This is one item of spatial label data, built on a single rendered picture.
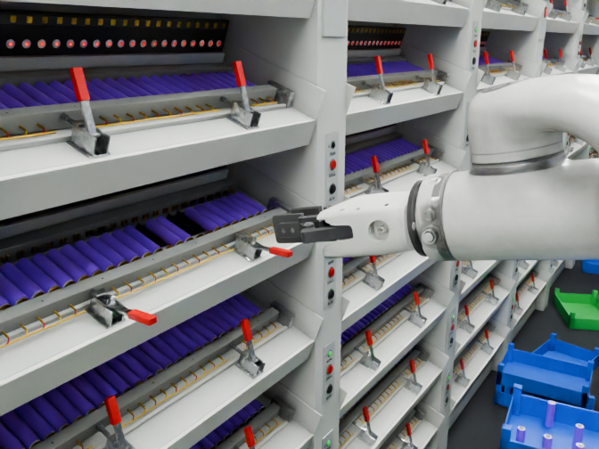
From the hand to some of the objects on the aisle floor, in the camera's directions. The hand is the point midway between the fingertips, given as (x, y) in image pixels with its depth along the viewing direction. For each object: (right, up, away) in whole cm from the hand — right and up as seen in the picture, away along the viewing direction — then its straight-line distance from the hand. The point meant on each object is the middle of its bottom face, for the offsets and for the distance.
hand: (299, 224), depth 68 cm
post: (-3, -90, +73) cm, 116 cm away
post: (+36, -74, +129) cm, 153 cm away
